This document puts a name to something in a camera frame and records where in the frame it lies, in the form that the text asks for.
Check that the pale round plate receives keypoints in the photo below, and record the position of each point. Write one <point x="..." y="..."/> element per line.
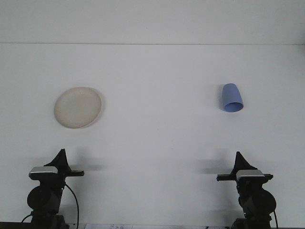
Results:
<point x="77" y="107"/>

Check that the pale blue cup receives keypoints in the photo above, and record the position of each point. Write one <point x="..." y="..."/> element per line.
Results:
<point x="231" y="95"/>

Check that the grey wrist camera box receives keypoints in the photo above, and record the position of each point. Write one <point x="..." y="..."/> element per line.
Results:
<point x="43" y="172"/>
<point x="250" y="174"/>

